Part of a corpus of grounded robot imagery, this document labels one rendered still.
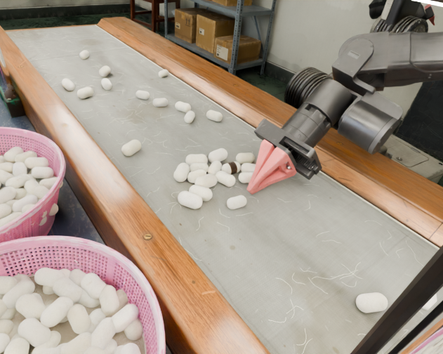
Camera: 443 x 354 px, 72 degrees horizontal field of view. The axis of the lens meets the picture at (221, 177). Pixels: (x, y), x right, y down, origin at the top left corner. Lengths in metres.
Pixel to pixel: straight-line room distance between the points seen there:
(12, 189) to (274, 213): 0.38
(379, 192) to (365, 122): 0.14
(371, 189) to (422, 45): 0.21
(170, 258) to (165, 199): 0.13
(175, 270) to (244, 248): 0.10
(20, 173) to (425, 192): 0.63
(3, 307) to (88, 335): 0.10
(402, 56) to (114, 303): 0.47
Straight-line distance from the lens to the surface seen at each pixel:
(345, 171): 0.57
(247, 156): 0.54
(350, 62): 0.49
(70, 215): 0.56
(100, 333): 0.35
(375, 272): 0.45
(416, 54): 0.51
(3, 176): 0.56
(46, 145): 0.57
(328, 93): 0.49
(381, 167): 0.60
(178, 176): 0.48
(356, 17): 2.67
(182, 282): 0.35
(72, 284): 0.39
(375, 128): 0.46
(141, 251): 0.37
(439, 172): 1.32
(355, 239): 0.47
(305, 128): 0.46
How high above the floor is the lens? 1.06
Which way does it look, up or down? 39 degrees down
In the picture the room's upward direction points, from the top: 7 degrees clockwise
